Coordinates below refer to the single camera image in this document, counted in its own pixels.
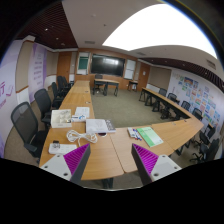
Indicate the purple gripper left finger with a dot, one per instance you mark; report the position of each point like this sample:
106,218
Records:
69,166

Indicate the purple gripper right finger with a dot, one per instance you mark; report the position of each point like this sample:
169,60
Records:
152,167

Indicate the white charger plug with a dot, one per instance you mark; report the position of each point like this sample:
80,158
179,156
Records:
56,144

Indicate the white power strip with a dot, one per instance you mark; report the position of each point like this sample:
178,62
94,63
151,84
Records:
64,148

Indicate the green booklet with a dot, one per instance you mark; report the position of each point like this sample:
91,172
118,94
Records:
150,136

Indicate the markers pack on table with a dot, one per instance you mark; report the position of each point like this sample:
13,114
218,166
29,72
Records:
133,133

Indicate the white closed laptop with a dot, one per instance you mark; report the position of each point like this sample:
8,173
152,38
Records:
96,126

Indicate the small white blue box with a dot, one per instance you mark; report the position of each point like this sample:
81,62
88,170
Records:
78,118

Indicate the white box with clear lid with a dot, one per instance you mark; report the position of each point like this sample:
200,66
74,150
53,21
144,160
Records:
61,118

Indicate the white paper sheet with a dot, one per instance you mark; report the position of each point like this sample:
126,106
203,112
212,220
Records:
82,111

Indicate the right row long table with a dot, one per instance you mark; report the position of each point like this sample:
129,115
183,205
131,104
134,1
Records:
163,104

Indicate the black office chair far right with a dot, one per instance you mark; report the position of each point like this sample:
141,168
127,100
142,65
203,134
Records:
207,153

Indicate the black office chair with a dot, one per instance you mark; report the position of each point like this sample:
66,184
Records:
26,124
57,97
44,104
207,153

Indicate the black office chair near left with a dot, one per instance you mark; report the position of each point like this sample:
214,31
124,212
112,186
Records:
26,124

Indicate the front lectern desk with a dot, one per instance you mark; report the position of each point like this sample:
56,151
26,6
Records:
106,83

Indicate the large wall display screen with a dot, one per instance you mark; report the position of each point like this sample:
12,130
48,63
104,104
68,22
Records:
108,65

